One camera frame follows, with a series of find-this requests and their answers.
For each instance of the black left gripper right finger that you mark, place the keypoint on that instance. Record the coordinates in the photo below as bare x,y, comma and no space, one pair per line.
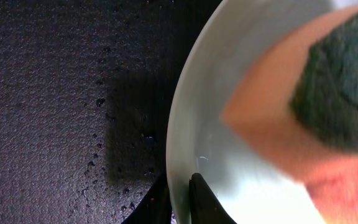
204,206

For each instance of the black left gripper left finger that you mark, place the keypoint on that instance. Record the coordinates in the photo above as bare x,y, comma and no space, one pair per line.
155,207

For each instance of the orange green scrub sponge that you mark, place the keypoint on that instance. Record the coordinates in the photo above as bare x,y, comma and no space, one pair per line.
297,107

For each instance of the mint plate with red stain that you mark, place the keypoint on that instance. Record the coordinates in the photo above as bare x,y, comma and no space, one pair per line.
249,189

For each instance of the round black tray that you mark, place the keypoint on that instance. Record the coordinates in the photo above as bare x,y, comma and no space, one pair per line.
85,93

